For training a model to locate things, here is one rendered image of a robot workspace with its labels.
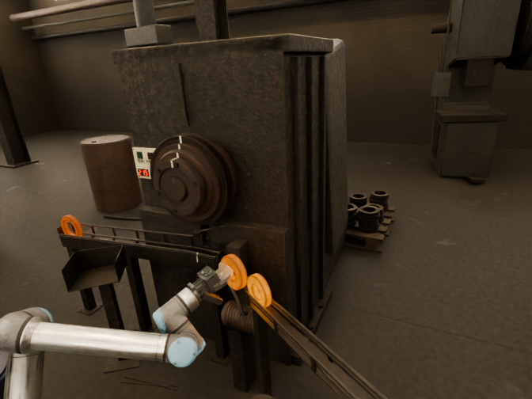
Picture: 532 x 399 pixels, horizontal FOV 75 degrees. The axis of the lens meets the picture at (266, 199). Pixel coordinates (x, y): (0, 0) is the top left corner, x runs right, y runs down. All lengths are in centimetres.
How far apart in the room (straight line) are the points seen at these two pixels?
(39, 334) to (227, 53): 129
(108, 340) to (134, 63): 135
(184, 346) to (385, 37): 684
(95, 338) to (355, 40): 698
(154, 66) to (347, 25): 599
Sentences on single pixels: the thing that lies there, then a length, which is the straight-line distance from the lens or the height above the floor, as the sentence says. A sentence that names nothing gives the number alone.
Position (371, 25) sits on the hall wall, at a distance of 751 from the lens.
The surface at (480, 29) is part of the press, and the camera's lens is 535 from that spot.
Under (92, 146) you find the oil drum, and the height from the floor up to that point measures 85.
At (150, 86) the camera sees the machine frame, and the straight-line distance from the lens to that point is 197.
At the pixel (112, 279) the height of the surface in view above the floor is 61.
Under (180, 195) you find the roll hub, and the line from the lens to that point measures 168.
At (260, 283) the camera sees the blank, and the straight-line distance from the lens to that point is 152.
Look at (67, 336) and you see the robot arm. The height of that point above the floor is 87.
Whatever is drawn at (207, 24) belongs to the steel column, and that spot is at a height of 212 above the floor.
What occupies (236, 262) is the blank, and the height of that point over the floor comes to 89.
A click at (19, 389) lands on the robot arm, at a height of 67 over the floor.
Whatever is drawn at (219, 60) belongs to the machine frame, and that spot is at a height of 167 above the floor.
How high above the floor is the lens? 164
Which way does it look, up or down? 21 degrees down
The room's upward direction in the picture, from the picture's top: 3 degrees counter-clockwise
